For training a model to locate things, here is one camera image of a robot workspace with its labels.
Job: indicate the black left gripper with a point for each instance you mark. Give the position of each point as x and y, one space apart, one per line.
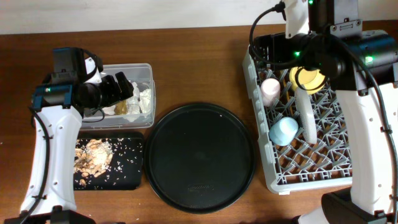
115 93

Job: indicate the grey round plate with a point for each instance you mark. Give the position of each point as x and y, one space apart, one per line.
305 110

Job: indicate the yellow bowl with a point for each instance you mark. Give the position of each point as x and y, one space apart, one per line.
312 81

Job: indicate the gold foil wrapper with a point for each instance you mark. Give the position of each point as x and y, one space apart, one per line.
121 108

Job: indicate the food scraps pile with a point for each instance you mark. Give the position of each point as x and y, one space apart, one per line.
92 160

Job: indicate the large white napkin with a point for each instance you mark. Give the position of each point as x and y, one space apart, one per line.
132 105

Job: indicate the grey plastic dishwasher rack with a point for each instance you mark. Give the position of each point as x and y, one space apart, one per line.
299 165

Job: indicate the pink cup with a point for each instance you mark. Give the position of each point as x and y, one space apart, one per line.
270 91

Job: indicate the round black serving tray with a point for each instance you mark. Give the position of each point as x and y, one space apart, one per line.
200 158

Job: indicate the black rectangular tray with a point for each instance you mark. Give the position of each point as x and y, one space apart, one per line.
124 172

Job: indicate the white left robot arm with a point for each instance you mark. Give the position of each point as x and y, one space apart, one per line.
57 108

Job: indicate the clear plastic waste bin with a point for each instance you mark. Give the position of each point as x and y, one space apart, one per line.
141 73

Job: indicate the small white tissue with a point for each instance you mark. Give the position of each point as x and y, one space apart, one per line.
145 100

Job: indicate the blue cup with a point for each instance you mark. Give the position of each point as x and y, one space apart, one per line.
283 132

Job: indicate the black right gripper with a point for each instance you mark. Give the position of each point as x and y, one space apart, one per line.
276 45

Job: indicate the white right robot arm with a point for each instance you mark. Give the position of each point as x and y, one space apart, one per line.
362 70

